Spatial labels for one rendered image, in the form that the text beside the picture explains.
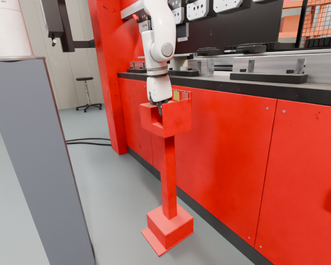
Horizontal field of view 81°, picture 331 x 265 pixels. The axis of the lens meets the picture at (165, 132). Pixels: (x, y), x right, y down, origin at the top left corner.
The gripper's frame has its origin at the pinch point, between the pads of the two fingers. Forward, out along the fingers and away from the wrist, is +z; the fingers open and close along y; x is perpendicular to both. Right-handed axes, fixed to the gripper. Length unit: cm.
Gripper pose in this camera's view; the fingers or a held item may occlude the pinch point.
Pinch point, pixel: (162, 111)
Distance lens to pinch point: 85.9
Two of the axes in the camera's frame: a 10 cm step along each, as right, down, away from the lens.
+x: 5.8, 2.7, -7.7
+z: 1.2, 9.1, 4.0
